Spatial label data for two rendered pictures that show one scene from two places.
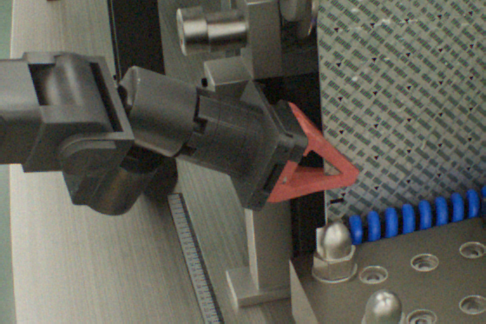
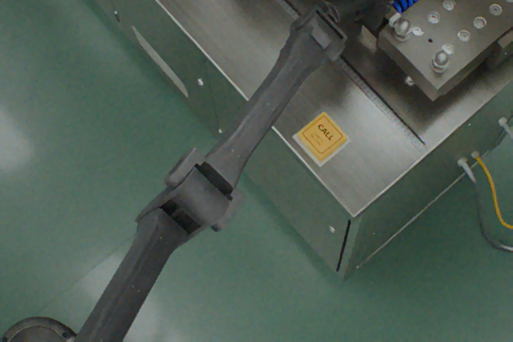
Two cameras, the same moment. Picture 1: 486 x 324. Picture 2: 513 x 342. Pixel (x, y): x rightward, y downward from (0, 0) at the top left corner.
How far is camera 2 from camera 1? 1.16 m
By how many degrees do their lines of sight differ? 44
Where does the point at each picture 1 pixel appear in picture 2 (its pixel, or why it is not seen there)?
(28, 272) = (214, 50)
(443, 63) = not seen: outside the picture
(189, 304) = not seen: hidden behind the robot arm
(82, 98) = (332, 37)
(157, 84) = (342, 8)
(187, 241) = not seen: outside the picture
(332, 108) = not seen: outside the picture
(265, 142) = (377, 6)
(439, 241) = (432, 3)
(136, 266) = (265, 23)
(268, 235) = not seen: hidden behind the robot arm
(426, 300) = (444, 38)
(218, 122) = (362, 8)
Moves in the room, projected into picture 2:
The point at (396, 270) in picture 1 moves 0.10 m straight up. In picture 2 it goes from (424, 25) to (431, 0)
